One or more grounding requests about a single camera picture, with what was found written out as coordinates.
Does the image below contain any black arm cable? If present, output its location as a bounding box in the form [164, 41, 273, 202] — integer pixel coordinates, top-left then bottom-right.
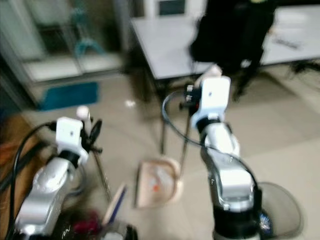
[161, 90, 261, 193]
[6, 121, 59, 239]

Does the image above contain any black bag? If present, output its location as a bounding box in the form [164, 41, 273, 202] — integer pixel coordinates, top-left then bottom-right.
[189, 0, 279, 76]

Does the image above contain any beige dustpan with long handle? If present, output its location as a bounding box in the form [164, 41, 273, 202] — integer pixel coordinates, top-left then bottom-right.
[134, 112, 194, 209]

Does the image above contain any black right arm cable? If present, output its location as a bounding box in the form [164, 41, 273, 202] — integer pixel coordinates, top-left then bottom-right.
[161, 90, 261, 193]

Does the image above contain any glass door cabinet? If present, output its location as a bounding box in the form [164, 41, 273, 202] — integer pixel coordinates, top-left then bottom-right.
[0, 0, 132, 90]

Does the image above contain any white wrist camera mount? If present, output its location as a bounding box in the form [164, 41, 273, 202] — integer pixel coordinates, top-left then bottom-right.
[190, 75, 232, 132]
[55, 116, 91, 164]

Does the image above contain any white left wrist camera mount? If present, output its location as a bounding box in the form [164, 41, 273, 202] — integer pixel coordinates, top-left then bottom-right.
[55, 116, 91, 164]

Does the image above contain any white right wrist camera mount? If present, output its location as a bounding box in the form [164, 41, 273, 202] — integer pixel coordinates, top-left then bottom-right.
[190, 75, 232, 132]

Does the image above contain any white table with black legs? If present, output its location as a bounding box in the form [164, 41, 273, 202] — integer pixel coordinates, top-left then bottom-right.
[129, 4, 320, 155]

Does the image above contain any black wire waste bin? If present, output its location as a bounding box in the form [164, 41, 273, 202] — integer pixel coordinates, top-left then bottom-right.
[254, 182, 304, 239]

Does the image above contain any white framed monitor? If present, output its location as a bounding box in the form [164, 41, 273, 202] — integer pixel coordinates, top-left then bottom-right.
[143, 0, 204, 19]

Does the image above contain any blue box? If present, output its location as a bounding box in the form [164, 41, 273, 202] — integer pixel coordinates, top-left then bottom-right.
[38, 81, 99, 111]

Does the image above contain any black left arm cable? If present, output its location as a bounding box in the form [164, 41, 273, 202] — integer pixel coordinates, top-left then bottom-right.
[6, 121, 59, 239]

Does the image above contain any broom with white knob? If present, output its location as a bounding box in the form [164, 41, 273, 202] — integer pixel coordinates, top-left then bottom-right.
[75, 105, 139, 240]

